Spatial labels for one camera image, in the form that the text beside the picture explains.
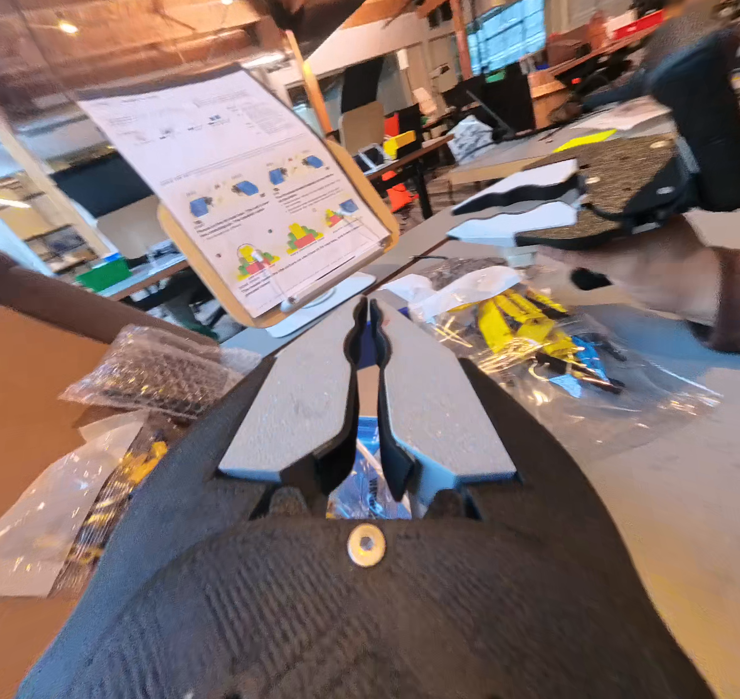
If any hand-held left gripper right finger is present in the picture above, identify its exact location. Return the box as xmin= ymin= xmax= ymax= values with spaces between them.
xmin=370 ymin=299 xmax=518 ymax=519

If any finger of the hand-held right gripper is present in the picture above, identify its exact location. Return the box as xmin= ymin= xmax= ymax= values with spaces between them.
xmin=445 ymin=201 xmax=580 ymax=249
xmin=451 ymin=158 xmax=583 ymax=218

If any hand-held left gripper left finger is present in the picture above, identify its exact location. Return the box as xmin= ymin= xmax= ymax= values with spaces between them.
xmin=217 ymin=297 xmax=370 ymax=496

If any clear bag of tan pieces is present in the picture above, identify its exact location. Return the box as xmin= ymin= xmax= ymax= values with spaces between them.
xmin=405 ymin=286 xmax=723 ymax=463

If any clear bag of dark pieces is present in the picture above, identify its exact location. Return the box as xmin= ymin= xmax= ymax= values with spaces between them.
xmin=328 ymin=416 xmax=415 ymax=521

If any bubble wrap packet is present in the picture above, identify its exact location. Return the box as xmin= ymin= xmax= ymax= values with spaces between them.
xmin=61 ymin=323 xmax=261 ymax=422

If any blue robot kit box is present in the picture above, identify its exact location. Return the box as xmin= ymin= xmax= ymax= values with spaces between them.
xmin=0 ymin=251 xmax=278 ymax=699

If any background grey desk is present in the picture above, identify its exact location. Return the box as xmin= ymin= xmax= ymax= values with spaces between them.
xmin=448 ymin=104 xmax=683 ymax=191

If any dark brown desk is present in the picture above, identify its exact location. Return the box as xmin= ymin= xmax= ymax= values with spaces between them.
xmin=364 ymin=134 xmax=456 ymax=220

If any person's right hand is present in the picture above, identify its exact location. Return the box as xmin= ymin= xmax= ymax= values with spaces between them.
xmin=536 ymin=216 xmax=725 ymax=331

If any hanging white paper sheet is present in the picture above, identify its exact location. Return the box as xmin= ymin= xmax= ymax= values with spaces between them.
xmin=448 ymin=115 xmax=498 ymax=163

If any yellow sticky note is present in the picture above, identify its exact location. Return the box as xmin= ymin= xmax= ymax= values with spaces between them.
xmin=552 ymin=128 xmax=618 ymax=153

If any white stand base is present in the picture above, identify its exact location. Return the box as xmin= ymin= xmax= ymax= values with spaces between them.
xmin=266 ymin=271 xmax=378 ymax=338

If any paned window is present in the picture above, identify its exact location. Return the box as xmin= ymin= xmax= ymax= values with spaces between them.
xmin=467 ymin=0 xmax=547 ymax=76

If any wooden sheet holder board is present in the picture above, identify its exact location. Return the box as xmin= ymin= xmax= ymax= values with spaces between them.
xmin=340 ymin=101 xmax=386 ymax=155

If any red plastic bin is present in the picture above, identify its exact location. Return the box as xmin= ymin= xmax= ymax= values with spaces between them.
xmin=613 ymin=10 xmax=664 ymax=41

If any green plastic bin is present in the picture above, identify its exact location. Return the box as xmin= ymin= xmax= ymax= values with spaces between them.
xmin=75 ymin=257 xmax=133 ymax=294

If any printed instruction sheet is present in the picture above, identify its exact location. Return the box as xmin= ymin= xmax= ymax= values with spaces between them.
xmin=75 ymin=69 xmax=391 ymax=318

